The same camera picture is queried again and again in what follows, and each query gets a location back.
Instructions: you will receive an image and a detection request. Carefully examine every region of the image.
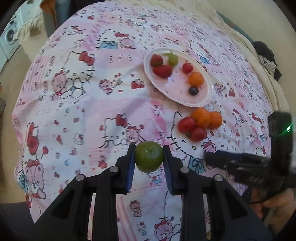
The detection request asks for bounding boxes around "large red strawberry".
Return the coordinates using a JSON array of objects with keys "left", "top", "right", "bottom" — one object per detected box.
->
[{"left": 152, "top": 65, "right": 173, "bottom": 79}]

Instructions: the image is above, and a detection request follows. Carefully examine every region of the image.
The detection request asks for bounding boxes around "orange tangerine bottom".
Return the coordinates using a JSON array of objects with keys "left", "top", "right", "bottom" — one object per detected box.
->
[{"left": 188, "top": 71, "right": 204, "bottom": 88}]

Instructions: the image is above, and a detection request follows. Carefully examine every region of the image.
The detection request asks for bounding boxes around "black garment right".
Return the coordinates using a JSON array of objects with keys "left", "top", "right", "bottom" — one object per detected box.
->
[{"left": 252, "top": 41, "right": 282, "bottom": 81}]

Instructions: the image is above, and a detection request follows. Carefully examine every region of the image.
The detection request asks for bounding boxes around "strawberry pattern plate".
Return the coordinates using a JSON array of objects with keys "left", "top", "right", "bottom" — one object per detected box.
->
[{"left": 143, "top": 48, "right": 214, "bottom": 108}]

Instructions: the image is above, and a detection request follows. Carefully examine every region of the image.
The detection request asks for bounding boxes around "orange tangerine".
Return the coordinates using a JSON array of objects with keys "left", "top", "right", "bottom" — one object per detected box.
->
[
  {"left": 191, "top": 108, "right": 211, "bottom": 128},
  {"left": 188, "top": 71, "right": 204, "bottom": 88},
  {"left": 208, "top": 111, "right": 223, "bottom": 130}
]

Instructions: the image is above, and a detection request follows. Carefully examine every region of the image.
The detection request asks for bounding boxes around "white washing machine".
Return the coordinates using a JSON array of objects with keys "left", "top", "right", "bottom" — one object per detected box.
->
[{"left": 1, "top": 14, "right": 21, "bottom": 61}]

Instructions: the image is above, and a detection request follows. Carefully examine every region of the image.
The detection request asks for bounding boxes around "dark grape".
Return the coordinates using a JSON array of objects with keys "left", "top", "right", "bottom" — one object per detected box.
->
[{"left": 188, "top": 86, "right": 199, "bottom": 96}]

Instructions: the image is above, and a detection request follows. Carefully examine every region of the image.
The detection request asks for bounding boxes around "red cherry tomato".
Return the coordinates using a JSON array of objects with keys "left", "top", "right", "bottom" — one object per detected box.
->
[
  {"left": 191, "top": 126, "right": 207, "bottom": 142},
  {"left": 182, "top": 62, "right": 193, "bottom": 74},
  {"left": 178, "top": 117, "right": 196, "bottom": 133}
]

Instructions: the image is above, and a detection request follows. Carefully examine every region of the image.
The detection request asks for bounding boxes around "Hello Kitty bedsheet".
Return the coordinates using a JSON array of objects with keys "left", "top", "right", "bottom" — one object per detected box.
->
[{"left": 13, "top": 1, "right": 274, "bottom": 240}]

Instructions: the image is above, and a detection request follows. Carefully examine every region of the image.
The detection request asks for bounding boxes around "beige towel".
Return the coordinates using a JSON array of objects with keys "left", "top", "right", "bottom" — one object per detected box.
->
[{"left": 13, "top": 13, "right": 46, "bottom": 42}]

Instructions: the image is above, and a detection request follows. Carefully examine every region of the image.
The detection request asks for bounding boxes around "right hand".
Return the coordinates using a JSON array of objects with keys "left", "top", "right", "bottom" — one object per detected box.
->
[{"left": 250, "top": 188, "right": 295, "bottom": 235}]

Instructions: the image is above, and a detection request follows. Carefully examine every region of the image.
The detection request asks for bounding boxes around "striped shirt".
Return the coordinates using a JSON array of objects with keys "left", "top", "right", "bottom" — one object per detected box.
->
[{"left": 258, "top": 55, "right": 276, "bottom": 76}]

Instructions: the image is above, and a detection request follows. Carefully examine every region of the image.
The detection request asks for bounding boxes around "blue bed frame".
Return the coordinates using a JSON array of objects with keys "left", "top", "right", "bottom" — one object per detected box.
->
[{"left": 40, "top": 0, "right": 77, "bottom": 37}]

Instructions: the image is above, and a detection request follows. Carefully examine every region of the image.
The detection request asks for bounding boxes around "green fruit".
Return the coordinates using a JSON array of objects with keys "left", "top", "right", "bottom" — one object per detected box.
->
[
  {"left": 135, "top": 141, "right": 164, "bottom": 173},
  {"left": 164, "top": 53, "right": 179, "bottom": 67}
]

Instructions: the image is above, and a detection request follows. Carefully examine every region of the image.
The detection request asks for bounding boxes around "small red strawberry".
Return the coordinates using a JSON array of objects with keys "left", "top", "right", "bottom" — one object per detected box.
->
[{"left": 150, "top": 54, "right": 164, "bottom": 67}]

